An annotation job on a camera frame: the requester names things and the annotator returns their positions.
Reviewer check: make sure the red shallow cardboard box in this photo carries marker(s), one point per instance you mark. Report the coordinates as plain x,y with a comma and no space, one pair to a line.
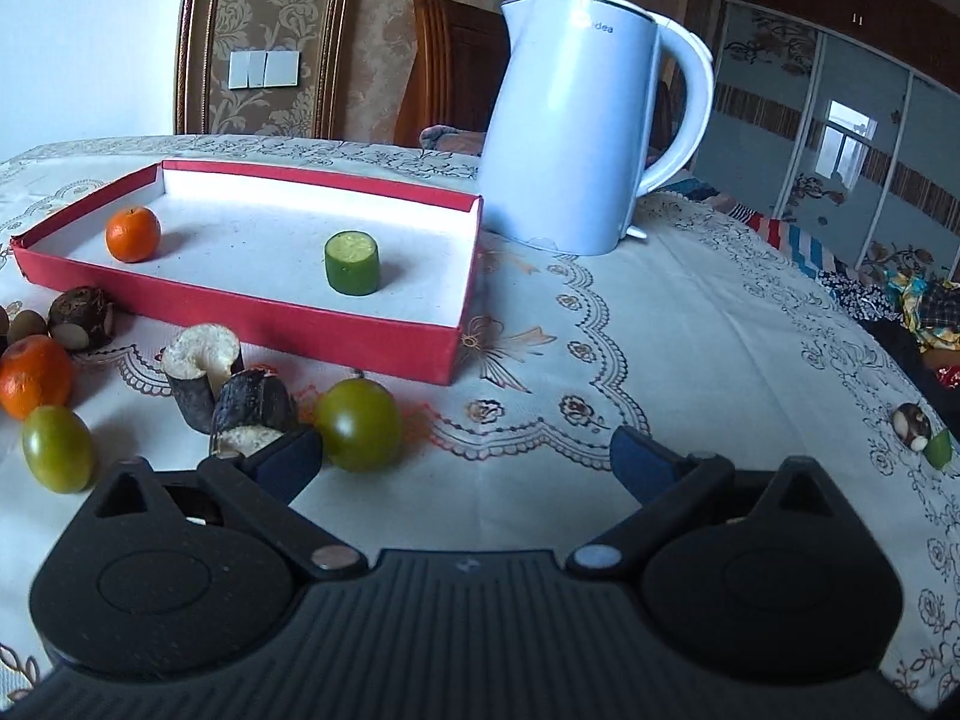
247,240

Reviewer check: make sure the small brown potato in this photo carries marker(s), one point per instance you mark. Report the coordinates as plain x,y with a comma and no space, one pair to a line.
27,325

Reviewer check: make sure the sliding door wardrobe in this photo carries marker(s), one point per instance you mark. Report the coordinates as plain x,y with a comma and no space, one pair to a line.
862,165

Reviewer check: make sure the white electric kettle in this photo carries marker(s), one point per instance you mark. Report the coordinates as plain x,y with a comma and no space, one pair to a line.
562,127

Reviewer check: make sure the wooden bed headboard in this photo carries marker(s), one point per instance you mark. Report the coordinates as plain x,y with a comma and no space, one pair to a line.
450,67

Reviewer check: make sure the folded cloth on chair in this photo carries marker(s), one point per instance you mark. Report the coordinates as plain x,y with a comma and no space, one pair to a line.
450,139

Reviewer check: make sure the green tomato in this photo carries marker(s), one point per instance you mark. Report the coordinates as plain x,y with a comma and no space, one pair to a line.
358,426
57,450

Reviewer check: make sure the white wall switch panel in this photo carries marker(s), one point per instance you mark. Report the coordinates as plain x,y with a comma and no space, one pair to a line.
262,68

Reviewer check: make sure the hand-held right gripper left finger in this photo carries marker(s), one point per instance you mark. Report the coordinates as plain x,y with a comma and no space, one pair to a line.
289,461

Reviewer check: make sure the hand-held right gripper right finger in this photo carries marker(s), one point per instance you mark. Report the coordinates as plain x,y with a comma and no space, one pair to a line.
639,459

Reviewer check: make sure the striped colourful blanket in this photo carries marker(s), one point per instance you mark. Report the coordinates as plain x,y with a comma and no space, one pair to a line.
795,247

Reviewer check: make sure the wooden wall moulding frame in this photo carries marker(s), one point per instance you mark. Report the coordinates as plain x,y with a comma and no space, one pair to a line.
196,37

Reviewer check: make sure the small orange tangerine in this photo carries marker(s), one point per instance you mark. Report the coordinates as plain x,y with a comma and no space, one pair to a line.
133,235

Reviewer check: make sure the large orange tangerine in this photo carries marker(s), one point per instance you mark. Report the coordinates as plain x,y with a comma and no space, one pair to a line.
34,376

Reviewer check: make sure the small green cucumber slice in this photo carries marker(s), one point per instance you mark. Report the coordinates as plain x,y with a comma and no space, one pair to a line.
939,451

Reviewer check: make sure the colourful clothes pile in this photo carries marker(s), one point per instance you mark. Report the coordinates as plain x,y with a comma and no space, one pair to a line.
900,300

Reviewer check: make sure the green cucumber piece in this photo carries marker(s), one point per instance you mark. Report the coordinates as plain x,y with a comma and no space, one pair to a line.
352,266

